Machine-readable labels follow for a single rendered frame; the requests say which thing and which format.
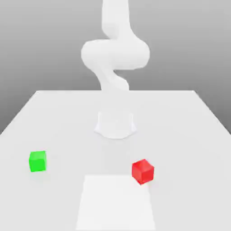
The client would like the small red cube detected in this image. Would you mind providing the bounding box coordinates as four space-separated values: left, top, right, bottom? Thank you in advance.
131 158 155 185

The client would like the small green cube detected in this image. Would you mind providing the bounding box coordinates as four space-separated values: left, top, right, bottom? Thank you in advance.
28 150 47 173

